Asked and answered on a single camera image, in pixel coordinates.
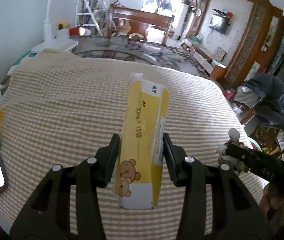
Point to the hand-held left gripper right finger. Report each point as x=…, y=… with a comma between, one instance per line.
x=169, y=160

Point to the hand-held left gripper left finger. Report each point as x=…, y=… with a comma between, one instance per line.
x=113, y=160

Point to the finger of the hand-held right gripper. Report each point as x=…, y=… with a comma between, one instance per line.
x=256, y=163

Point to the yellow bear print box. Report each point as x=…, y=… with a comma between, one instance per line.
x=142, y=140

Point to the white tissue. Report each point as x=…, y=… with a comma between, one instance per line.
x=231, y=136

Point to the person's right hand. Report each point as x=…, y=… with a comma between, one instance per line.
x=273, y=200

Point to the chair with blue jacket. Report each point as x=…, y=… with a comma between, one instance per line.
x=271, y=92

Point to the beige checked table cloth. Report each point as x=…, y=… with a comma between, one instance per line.
x=57, y=100

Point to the white tv cabinet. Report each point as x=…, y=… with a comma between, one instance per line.
x=204, y=60

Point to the small framed picture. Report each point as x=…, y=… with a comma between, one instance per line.
x=220, y=54

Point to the white cup with yellow tape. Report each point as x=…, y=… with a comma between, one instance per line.
x=63, y=31

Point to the wooden bench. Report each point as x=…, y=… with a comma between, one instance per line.
x=142, y=20

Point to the white step ladder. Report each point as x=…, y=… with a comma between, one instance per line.
x=88, y=15

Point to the white floor lamp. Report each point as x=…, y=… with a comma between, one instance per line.
x=49, y=17

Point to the wall television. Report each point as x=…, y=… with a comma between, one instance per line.
x=219, y=23

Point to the round wall clock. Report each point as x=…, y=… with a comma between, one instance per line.
x=198, y=12

